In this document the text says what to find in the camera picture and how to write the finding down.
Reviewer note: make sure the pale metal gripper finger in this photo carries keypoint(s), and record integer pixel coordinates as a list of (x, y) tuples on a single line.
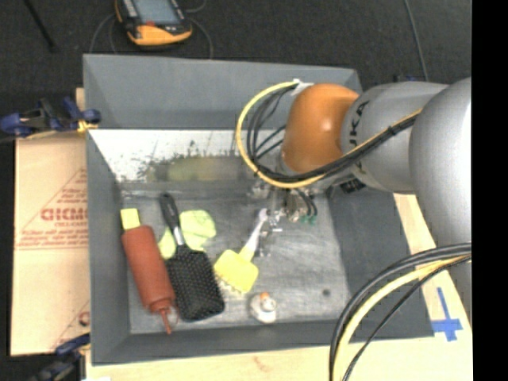
[(260, 189), (273, 224)]

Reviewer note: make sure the white and orange small toy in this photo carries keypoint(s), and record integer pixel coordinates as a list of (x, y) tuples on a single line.
[(263, 307)]

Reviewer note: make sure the black hairbrush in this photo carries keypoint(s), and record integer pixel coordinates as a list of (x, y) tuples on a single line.
[(194, 284)]

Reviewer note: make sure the grey metal bin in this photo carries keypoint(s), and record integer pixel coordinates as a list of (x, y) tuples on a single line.
[(198, 97)]

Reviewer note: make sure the red-brown squeeze bottle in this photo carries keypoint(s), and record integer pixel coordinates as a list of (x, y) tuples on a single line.
[(147, 268)]

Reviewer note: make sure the small yellow block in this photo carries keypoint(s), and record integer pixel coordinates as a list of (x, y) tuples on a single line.
[(129, 218)]

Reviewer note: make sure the brown cardboard board red print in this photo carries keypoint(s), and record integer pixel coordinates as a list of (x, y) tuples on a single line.
[(47, 276)]

